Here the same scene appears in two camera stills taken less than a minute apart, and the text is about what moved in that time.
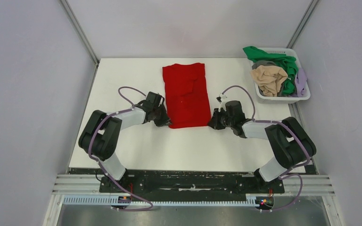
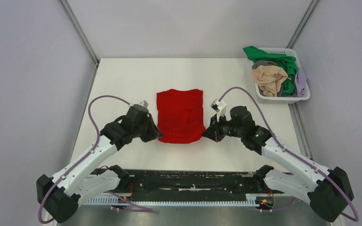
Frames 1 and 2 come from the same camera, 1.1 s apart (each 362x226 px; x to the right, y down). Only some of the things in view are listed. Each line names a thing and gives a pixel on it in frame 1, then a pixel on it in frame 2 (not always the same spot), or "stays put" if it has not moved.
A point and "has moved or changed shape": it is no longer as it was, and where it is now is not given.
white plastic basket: [284, 99] stays put
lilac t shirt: [300, 81] stays put
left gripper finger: [158, 114] to [150, 132]
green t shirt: [289, 62] stays put
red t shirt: [187, 100] has moved or changed shape
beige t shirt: [269, 79] stays put
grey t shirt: [262, 62] stays put
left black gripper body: [161, 104] to [138, 129]
